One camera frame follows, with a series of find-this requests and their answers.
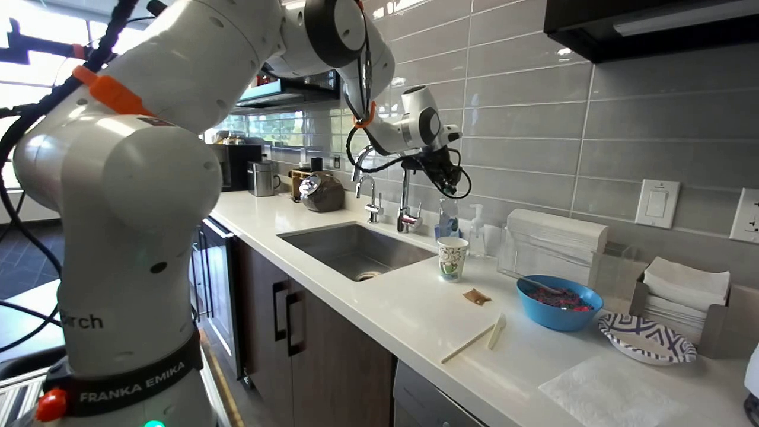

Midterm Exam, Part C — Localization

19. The patterned paper plate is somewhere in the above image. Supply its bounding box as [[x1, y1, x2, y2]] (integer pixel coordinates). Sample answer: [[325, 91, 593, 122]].
[[598, 313, 697, 365]]

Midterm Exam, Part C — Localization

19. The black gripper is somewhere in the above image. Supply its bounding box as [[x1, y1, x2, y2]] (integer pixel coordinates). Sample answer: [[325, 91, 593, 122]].
[[402, 148, 475, 199]]

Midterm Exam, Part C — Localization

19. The patterned paper cup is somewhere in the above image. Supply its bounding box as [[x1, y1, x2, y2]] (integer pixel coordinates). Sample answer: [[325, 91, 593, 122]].
[[439, 237, 471, 283]]

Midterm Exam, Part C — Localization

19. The black dishwasher front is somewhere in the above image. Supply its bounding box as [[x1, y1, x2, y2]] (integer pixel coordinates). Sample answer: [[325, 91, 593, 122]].
[[190, 218, 245, 376]]

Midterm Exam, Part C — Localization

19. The white appliance at edge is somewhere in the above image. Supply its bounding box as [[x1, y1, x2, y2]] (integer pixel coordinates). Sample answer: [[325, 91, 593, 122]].
[[742, 344, 759, 427]]

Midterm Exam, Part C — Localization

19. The white light switch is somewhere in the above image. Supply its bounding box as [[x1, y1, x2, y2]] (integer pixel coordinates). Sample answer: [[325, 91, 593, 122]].
[[637, 179, 681, 229]]

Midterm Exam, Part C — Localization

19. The dark wood cabinet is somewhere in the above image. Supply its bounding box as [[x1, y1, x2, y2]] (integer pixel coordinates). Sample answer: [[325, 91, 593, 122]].
[[235, 246, 394, 427]]

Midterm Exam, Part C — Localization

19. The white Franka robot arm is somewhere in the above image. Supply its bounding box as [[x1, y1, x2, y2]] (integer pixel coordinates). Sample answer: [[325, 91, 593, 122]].
[[13, 0, 460, 427]]

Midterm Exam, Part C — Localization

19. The stainless steel sink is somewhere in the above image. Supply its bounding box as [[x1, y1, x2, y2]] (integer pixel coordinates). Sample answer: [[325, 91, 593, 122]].
[[283, 223, 433, 283]]

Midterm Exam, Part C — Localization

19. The white soap dispenser bottle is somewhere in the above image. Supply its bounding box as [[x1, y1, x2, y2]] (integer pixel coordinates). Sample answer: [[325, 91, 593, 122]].
[[468, 205, 486, 256]]

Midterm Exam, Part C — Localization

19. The black range hood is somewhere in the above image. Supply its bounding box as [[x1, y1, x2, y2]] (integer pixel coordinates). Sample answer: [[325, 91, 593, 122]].
[[543, 0, 759, 65]]

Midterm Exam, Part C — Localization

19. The small brown snack piece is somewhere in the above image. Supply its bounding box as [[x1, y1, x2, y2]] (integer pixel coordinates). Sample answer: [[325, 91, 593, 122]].
[[462, 289, 492, 306]]

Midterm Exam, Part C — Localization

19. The black coffee machine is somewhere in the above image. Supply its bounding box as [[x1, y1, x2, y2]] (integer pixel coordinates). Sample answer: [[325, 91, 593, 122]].
[[215, 146, 262, 192]]

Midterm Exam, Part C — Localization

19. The white cutting board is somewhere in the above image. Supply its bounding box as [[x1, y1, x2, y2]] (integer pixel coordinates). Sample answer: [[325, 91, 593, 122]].
[[352, 263, 502, 363]]

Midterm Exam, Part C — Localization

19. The white paper sheet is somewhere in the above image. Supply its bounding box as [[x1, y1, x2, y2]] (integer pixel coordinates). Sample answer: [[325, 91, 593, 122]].
[[542, 356, 683, 427]]

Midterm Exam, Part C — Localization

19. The white wall outlet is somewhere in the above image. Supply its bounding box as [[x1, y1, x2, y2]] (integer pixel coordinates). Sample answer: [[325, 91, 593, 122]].
[[729, 189, 759, 242]]

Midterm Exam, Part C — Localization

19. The steel canister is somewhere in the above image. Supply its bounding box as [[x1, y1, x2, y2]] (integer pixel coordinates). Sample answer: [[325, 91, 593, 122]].
[[252, 160, 281, 198]]

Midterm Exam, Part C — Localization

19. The blue bowl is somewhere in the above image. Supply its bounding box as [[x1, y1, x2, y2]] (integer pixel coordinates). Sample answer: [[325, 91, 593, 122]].
[[517, 276, 606, 333]]

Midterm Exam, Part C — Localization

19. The chrome faucet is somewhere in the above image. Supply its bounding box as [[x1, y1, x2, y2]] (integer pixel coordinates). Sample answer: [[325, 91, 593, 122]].
[[354, 172, 420, 232]]

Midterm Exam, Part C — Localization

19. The brown bag on counter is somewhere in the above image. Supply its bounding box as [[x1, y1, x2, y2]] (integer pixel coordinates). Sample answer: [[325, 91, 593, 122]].
[[289, 168, 345, 213]]

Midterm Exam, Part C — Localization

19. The white paper towel dispenser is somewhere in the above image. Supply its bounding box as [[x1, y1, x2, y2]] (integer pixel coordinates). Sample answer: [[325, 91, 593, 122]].
[[499, 210, 608, 285]]

